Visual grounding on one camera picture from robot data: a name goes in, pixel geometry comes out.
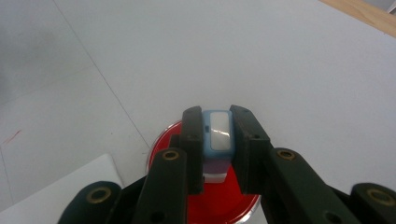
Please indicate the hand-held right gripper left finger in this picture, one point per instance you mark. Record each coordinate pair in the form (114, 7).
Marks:
(168, 186)

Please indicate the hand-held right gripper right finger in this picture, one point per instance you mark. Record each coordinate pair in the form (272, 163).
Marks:
(280, 186)

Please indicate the red round ink pad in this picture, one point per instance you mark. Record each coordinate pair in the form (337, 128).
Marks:
(218, 202)

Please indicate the blue and white stamp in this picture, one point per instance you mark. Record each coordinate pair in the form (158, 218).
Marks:
(219, 133)

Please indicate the white paper sheet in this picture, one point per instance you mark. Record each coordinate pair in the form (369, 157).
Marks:
(46, 193)

